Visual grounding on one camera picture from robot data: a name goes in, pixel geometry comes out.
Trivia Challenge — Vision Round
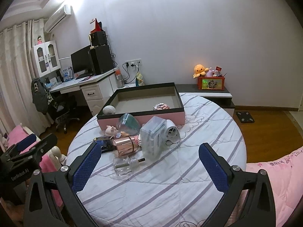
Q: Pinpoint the pink purple plush toy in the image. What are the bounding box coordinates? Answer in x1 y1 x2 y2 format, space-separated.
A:
205 67 218 77

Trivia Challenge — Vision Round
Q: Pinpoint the orange toy box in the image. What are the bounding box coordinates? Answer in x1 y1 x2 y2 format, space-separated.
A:
197 77 225 90

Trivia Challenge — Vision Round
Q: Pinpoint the white round speaker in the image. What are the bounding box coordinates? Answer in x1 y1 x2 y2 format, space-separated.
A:
102 105 116 115

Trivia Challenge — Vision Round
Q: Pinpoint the white bed post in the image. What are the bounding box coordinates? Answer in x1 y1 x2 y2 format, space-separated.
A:
51 146 67 165

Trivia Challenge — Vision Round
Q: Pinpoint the yellow blue snack bag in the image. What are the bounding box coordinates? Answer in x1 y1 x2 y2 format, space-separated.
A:
135 72 145 87

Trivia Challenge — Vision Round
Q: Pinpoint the black computer monitor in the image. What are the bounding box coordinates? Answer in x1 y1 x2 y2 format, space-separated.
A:
71 46 93 78

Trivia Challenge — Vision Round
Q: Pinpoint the beige curtain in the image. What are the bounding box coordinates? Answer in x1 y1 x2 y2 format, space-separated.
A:
1 19 51 135

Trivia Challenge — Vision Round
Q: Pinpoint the pink pig figurine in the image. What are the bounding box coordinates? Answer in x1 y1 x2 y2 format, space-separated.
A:
105 126 120 138

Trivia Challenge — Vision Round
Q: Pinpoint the white desk with drawers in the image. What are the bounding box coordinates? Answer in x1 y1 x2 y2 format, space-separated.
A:
50 70 118 116

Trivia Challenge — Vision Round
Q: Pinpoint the teal clear plastic fan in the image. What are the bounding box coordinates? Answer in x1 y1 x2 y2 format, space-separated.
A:
117 113 141 135

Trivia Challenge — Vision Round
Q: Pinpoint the white glass door cabinet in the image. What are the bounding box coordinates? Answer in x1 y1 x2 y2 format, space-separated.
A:
31 40 61 77

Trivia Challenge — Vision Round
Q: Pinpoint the black computer tower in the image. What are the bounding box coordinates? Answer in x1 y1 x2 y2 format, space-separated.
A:
90 45 114 75

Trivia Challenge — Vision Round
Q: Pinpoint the orange octopus plush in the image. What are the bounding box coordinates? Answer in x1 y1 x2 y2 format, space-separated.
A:
193 64 209 79

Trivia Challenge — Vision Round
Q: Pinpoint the rose gold metal cup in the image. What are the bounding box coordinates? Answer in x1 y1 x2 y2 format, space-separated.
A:
113 136 140 157

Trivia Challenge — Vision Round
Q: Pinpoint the pink bed blanket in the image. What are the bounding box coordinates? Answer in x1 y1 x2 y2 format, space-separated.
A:
1 133 65 205

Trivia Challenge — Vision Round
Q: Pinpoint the orange lid water bottle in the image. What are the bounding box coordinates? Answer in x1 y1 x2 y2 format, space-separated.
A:
115 69 124 88

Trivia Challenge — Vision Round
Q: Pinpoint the pink storage box black rim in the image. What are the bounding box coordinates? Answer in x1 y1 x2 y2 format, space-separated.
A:
97 82 185 130

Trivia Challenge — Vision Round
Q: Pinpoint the black bathroom scale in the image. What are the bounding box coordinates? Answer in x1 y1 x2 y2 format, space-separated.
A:
236 111 255 124

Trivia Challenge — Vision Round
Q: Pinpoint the black office chair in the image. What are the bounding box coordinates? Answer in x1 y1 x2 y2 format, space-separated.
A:
48 94 80 134

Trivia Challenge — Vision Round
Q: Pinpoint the pink quilt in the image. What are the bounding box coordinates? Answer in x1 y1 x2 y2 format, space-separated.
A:
246 147 302 226

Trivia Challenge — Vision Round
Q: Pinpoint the white hair dryer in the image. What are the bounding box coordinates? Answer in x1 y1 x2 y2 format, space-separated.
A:
165 119 181 145

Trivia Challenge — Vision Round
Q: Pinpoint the black speaker box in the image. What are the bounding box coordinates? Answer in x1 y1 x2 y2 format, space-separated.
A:
90 31 107 47

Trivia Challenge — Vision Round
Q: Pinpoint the black white tv cabinet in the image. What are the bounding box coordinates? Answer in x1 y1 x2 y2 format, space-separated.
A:
176 85 235 115

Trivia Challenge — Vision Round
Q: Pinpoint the white striped bed quilt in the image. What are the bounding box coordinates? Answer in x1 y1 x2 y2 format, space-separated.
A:
78 94 247 226

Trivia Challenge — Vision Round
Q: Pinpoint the red paper bag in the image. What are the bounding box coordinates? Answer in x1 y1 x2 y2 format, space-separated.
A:
89 18 103 34

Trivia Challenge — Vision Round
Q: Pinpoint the clear glass bottle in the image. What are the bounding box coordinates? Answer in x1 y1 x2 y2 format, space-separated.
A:
112 156 145 176

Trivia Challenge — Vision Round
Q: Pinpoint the white air conditioner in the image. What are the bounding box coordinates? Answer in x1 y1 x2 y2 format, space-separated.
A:
44 5 71 33

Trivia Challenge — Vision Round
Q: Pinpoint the clear plastic storage box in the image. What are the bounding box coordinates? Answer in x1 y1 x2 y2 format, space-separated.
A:
139 116 167 160

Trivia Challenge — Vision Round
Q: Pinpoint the pink white bead bracelet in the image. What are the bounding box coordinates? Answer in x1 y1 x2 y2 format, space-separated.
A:
152 102 171 110

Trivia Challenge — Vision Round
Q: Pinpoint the white wall power socket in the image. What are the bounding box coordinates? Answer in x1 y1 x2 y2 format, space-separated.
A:
125 59 142 67

